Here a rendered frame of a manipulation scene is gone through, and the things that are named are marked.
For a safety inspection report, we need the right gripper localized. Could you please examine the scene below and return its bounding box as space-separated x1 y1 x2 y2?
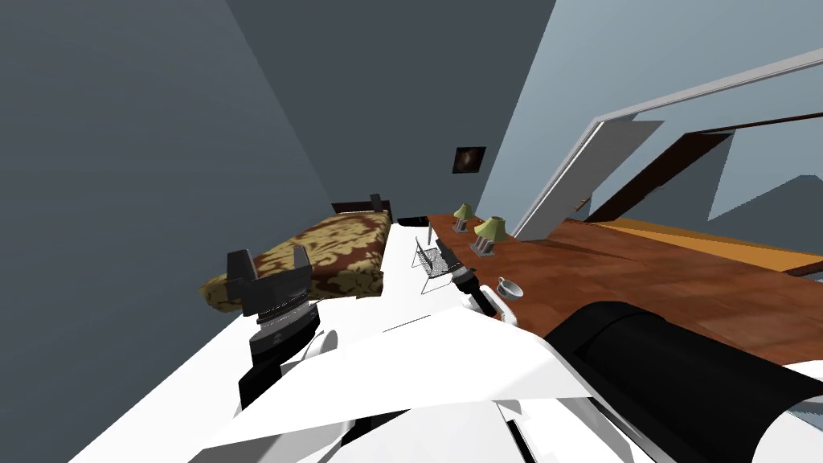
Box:
436 239 462 271

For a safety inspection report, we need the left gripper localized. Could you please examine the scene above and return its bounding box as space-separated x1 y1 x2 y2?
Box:
225 245 315 317

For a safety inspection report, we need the green shade table lamp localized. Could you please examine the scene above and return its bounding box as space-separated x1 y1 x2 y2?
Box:
469 215 510 259
452 203 477 235

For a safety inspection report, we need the bed with brown gold blanket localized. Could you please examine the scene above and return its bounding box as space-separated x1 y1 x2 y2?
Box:
199 192 395 315

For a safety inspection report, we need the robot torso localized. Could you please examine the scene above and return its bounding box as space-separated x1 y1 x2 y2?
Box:
192 307 645 463

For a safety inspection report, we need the brown wooden table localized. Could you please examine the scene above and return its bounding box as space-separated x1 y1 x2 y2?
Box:
426 214 823 367

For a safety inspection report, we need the grey wire chair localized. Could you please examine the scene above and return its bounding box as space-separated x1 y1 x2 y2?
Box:
411 236 457 297

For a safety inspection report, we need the dark framed wall picture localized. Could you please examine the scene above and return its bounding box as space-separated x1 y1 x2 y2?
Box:
451 145 488 175

